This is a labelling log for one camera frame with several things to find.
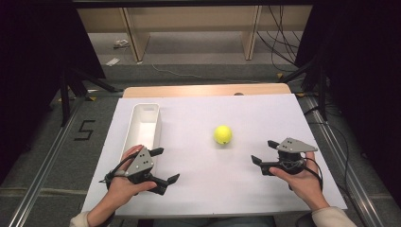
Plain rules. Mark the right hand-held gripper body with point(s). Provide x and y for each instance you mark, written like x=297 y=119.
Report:
x=291 y=154

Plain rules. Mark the small floor litter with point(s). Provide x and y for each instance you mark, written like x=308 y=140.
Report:
x=121 y=43

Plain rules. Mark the white paper scrap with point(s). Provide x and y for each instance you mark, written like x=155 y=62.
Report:
x=113 y=61

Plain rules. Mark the black metal stand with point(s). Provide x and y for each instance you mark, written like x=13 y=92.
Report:
x=64 y=97
x=321 y=91

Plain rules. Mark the person's right hand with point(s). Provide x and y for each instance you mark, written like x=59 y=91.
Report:
x=302 y=186

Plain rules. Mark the yellow tape piece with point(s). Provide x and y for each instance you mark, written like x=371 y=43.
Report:
x=300 y=94
x=280 y=75
x=92 y=98

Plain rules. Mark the person's left hand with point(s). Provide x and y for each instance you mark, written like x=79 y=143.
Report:
x=124 y=187

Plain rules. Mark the aluminium floor rail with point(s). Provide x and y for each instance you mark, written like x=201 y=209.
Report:
x=350 y=176
x=41 y=176

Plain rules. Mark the white plastic bin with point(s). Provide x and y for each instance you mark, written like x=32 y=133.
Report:
x=143 y=126

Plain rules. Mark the yellow tennis ball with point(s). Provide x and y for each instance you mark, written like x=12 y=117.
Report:
x=223 y=134

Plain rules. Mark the light wooden desk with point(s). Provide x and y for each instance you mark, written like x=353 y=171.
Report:
x=135 y=38

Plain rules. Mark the black curtain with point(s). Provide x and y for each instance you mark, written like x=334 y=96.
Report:
x=362 y=78
x=38 y=63

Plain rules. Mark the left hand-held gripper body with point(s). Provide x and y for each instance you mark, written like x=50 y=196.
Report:
x=141 y=164

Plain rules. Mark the white paper sheet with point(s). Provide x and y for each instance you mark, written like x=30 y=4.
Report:
x=195 y=179

